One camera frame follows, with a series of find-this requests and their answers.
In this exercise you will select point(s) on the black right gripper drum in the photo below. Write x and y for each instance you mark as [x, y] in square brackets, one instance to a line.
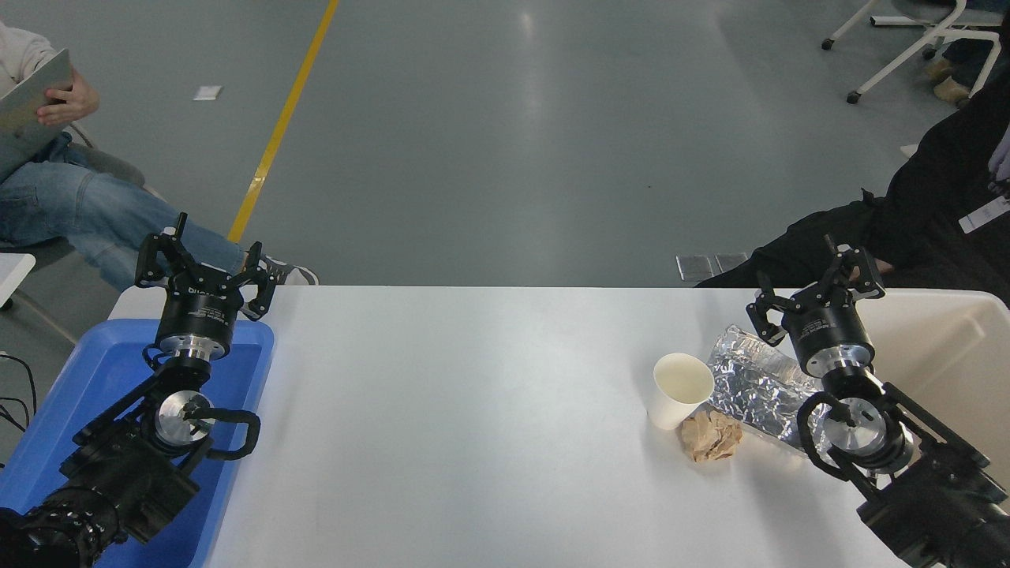
[828, 323]

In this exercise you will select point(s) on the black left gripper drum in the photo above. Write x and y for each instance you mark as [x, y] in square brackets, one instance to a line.
[197, 312]

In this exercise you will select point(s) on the white paper cup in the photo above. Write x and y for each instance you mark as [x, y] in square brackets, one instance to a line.
[680, 390]

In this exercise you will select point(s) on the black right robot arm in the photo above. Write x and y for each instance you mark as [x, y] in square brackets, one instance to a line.
[939, 497]

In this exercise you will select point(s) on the person's hand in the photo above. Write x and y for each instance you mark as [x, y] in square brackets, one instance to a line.
[75, 99]
[884, 269]

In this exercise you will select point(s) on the metal floor plate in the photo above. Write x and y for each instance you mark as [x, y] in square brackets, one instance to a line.
[694, 267]
[730, 262]

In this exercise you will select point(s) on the person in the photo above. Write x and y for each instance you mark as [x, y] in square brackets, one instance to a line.
[951, 83]
[931, 205]
[71, 205]

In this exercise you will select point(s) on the large pale bin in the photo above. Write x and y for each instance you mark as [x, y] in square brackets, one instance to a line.
[947, 371]

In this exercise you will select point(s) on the blue plastic tray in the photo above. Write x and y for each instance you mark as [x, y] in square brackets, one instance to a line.
[87, 379]

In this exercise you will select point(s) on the crumpled tan paper ball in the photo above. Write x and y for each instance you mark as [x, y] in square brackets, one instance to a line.
[712, 438]

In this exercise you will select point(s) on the white name badge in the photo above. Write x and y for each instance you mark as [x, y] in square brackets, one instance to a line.
[982, 214]

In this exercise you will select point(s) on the small white table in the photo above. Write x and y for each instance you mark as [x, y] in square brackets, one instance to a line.
[12, 272]

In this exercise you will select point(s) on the grey laptop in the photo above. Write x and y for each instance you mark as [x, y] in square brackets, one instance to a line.
[24, 118]

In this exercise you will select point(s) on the white wheeled chair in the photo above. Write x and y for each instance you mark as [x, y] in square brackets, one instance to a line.
[931, 35]

